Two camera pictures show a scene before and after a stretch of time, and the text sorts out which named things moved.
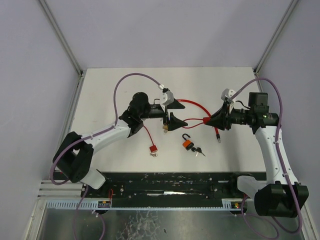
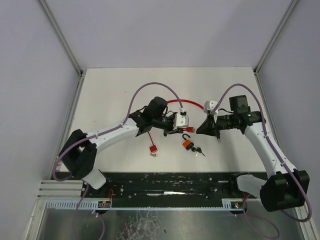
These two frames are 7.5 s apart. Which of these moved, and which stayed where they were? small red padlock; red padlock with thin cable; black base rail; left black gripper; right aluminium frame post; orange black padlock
Moved: red padlock with thin cable; left black gripper
Stayed: orange black padlock; small red padlock; black base rail; right aluminium frame post
